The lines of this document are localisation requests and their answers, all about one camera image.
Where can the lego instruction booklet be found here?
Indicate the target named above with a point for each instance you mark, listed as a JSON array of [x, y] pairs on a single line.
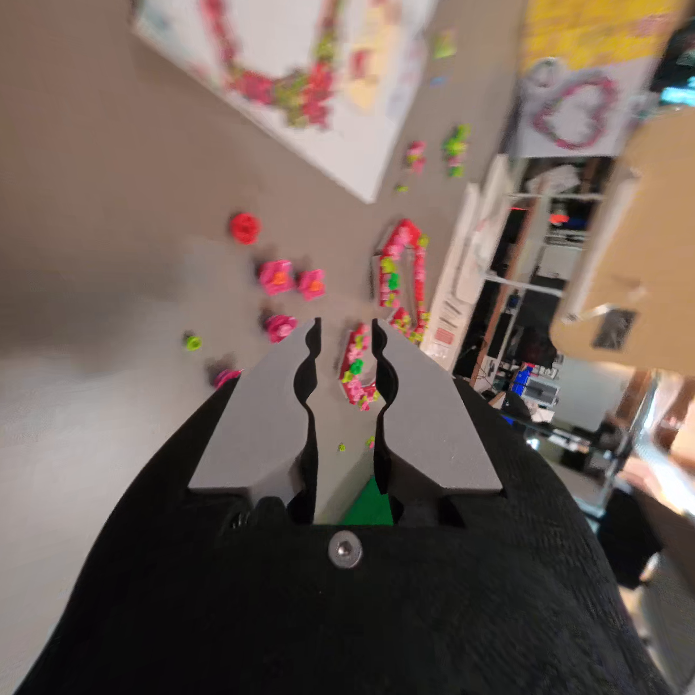
[[331, 92]]

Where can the magenta lego flower piece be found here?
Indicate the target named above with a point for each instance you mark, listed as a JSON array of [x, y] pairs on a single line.
[[223, 378]]

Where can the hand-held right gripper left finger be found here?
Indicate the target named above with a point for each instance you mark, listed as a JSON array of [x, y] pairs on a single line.
[[255, 423]]

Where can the green flat sheet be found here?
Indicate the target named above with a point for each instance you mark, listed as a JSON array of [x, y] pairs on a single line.
[[369, 507]]

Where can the pink lego flower cluster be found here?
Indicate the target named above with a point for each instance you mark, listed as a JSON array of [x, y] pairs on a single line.
[[415, 157]]

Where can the pink lego flower orange centre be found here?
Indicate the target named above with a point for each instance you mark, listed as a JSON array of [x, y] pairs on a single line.
[[312, 284], [276, 277]]

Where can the lego set box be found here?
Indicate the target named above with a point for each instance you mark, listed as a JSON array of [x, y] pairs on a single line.
[[586, 70]]

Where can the long red lego heart section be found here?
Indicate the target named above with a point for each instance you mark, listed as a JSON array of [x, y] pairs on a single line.
[[403, 255]]

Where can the lime and pink lego piece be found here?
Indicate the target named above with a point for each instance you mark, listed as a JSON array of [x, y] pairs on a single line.
[[444, 44]]

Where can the dark pink lego rose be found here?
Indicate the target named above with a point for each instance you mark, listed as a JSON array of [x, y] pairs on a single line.
[[280, 328]]

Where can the metal storage shelf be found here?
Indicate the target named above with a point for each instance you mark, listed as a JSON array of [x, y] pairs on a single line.
[[543, 260]]

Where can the curved red lego heart section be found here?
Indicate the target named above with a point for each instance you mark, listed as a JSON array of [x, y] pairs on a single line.
[[357, 372]]

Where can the cardboard box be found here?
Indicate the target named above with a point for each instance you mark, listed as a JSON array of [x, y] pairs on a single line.
[[635, 244]]

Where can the red round lego piece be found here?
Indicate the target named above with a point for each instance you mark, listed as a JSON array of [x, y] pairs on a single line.
[[245, 228]]

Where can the blue storage bin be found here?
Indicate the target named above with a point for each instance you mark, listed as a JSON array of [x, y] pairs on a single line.
[[523, 381]]

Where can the white panel with labels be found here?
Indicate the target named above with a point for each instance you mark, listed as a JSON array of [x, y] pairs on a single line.
[[461, 282]]

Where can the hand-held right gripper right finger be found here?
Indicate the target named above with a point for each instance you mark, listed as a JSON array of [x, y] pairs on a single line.
[[434, 429]]

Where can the green lego leaf cluster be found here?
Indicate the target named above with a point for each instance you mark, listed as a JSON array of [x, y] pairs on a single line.
[[455, 149]]

